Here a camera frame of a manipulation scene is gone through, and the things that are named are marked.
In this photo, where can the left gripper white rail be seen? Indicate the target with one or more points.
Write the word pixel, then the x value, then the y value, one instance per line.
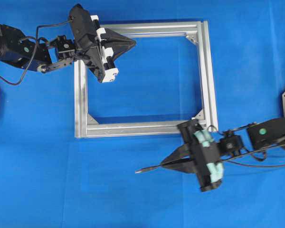
pixel 111 46

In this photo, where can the right gripper teal tape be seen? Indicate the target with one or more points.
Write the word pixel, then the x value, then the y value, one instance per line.
pixel 199 155

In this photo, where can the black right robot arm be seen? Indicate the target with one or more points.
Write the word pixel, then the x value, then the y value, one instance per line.
pixel 261 135

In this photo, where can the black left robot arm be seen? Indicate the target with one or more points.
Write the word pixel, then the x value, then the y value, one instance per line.
pixel 38 54

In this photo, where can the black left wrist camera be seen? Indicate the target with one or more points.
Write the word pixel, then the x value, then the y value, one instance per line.
pixel 84 28

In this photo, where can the aluminium corner bracket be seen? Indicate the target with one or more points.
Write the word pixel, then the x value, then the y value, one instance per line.
pixel 91 120

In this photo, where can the square aluminium extrusion frame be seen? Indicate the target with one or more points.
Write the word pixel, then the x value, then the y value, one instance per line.
pixel 197 32

